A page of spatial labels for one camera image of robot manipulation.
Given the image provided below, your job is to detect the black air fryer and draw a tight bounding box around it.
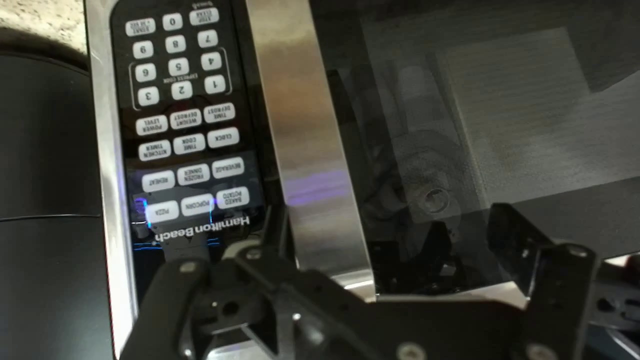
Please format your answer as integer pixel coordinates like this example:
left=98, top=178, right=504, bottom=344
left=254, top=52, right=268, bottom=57
left=0, top=54, right=112, bottom=360

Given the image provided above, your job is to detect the black stainless microwave oven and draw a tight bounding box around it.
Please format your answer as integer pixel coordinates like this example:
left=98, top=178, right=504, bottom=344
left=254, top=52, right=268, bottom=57
left=84, top=0, right=640, bottom=360

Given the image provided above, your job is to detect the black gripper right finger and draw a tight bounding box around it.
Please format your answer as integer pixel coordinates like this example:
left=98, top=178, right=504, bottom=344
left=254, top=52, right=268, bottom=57
left=485, top=204, right=598, bottom=360

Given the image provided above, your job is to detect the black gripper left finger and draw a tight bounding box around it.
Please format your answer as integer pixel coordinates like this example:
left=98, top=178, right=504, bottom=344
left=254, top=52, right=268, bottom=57
left=119, top=247, right=373, bottom=360

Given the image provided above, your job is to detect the microwave door with steel handle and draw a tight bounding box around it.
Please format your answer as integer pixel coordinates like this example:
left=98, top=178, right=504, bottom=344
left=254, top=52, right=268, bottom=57
left=244, top=0, right=640, bottom=300

